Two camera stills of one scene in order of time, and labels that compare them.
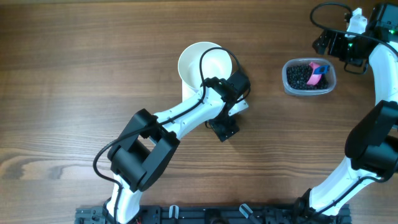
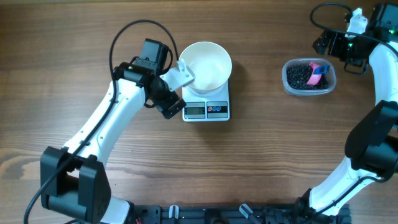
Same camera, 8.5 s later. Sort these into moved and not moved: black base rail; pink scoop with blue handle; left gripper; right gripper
Moved: left gripper
Not moved: pink scoop with blue handle; right gripper; black base rail
